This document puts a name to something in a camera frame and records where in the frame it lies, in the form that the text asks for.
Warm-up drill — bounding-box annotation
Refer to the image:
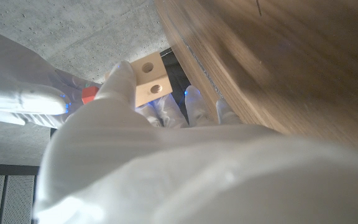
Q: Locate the red headed wooden screw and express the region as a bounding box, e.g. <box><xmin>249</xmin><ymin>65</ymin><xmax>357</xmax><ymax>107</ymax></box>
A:
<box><xmin>81</xmin><ymin>86</ymin><xmax>100</xmax><ymax>105</ymax></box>

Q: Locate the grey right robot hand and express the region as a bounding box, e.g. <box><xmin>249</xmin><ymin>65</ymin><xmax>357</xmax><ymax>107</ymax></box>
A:
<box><xmin>0</xmin><ymin>27</ymin><xmax>104</xmax><ymax>130</ymax></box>

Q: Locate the small wooden block with holes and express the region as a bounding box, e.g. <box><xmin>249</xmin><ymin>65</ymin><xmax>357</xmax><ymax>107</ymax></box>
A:
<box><xmin>104</xmin><ymin>51</ymin><xmax>173</xmax><ymax>108</ymax></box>

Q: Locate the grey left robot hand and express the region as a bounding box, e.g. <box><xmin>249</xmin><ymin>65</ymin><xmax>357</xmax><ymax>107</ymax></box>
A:
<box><xmin>32</xmin><ymin>60</ymin><xmax>358</xmax><ymax>224</ymax></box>

